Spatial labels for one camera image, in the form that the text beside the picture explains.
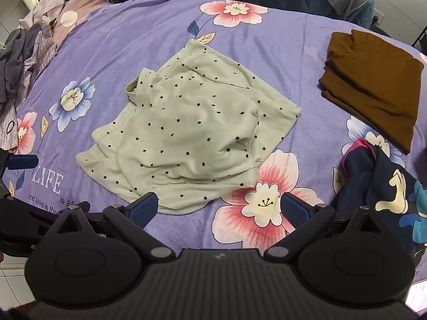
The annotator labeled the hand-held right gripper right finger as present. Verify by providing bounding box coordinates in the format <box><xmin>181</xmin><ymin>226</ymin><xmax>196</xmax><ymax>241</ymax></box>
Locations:
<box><xmin>265</xmin><ymin>191</ymin><xmax>384</xmax><ymax>261</ymax></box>

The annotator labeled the pale green polka dot shirt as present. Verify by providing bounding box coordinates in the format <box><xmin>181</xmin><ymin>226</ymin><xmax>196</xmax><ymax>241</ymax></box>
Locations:
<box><xmin>76</xmin><ymin>38</ymin><xmax>302</xmax><ymax>214</ymax></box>

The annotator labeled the folded brown garment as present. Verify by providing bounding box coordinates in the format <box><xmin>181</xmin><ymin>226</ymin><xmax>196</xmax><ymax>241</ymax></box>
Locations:
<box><xmin>318</xmin><ymin>29</ymin><xmax>425</xmax><ymax>154</ymax></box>

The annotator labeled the dark grey garment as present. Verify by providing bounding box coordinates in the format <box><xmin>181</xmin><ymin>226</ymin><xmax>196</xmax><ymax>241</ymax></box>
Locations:
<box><xmin>0</xmin><ymin>28</ymin><xmax>41</xmax><ymax>105</ymax></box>

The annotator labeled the purple floral bedsheet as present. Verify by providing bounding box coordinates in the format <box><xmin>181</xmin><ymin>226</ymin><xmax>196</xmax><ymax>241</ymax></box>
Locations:
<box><xmin>0</xmin><ymin>0</ymin><xmax>427</xmax><ymax>250</ymax></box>

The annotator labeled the navy printed garment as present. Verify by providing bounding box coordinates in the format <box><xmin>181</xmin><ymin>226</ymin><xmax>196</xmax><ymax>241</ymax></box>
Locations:
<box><xmin>338</xmin><ymin>138</ymin><xmax>427</xmax><ymax>257</ymax></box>

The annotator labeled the pink patterned blanket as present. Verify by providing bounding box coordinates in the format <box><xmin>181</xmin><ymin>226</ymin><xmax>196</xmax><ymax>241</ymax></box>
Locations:
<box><xmin>50</xmin><ymin>0</ymin><xmax>112</xmax><ymax>49</ymax></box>

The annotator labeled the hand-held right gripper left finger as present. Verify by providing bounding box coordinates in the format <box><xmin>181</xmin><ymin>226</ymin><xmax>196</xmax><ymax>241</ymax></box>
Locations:
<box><xmin>50</xmin><ymin>191</ymin><xmax>176</xmax><ymax>262</ymax></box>

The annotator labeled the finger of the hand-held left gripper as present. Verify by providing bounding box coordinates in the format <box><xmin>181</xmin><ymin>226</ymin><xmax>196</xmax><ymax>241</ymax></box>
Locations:
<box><xmin>0</xmin><ymin>150</ymin><xmax>39</xmax><ymax>182</ymax></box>
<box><xmin>0</xmin><ymin>198</ymin><xmax>91</xmax><ymax>228</ymax></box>

